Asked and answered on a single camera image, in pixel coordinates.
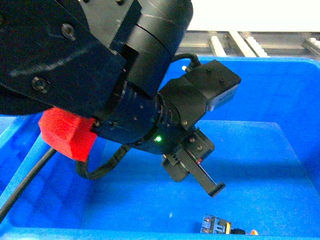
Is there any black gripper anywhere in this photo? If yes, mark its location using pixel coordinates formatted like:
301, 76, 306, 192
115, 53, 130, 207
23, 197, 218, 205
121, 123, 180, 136
142, 77, 226, 197

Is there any yellow mushroom push button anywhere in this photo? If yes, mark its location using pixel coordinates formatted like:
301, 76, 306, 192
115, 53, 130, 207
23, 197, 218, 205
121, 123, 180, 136
200, 214, 259, 236

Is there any large blue plastic box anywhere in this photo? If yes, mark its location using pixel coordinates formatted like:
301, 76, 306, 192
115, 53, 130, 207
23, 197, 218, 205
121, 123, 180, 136
0, 57, 320, 240

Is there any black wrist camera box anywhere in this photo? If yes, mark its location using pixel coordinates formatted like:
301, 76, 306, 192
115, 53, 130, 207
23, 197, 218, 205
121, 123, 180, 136
183, 60, 242, 112

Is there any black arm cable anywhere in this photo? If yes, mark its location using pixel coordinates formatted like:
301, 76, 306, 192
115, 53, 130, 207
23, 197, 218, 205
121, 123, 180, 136
0, 143, 132, 223

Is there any metal roller rack frame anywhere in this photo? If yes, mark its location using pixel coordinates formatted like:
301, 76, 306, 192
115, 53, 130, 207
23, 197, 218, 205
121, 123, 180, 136
178, 30, 320, 61

